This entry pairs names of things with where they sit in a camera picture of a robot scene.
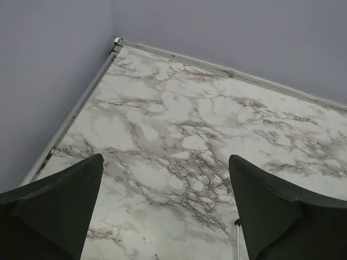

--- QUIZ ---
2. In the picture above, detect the blue framed small whiteboard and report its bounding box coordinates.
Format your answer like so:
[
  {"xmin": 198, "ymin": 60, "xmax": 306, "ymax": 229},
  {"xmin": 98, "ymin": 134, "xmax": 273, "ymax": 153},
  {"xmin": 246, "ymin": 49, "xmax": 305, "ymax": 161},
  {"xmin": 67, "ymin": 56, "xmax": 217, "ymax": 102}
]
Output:
[{"xmin": 234, "ymin": 218, "xmax": 241, "ymax": 260}]

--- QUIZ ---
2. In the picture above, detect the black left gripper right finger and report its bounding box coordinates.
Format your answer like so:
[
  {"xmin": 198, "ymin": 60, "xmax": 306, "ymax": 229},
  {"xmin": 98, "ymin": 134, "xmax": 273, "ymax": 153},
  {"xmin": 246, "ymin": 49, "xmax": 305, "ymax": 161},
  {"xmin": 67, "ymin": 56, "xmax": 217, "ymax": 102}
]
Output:
[{"xmin": 229, "ymin": 155, "xmax": 346, "ymax": 259}]

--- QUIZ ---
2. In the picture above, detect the aluminium table edge frame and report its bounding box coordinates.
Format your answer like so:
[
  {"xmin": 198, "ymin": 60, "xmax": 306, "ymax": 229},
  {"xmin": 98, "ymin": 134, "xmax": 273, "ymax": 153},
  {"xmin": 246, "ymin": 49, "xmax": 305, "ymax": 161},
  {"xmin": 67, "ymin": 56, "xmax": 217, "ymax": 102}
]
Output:
[{"xmin": 19, "ymin": 37, "xmax": 346, "ymax": 187}]

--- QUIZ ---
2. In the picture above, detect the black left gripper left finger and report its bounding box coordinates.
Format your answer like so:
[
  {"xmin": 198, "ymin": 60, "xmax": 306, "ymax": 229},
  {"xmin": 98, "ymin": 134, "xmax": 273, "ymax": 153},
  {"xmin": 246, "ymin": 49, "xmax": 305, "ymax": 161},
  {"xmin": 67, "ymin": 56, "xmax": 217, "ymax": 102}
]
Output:
[{"xmin": 1, "ymin": 154, "xmax": 104, "ymax": 259}]

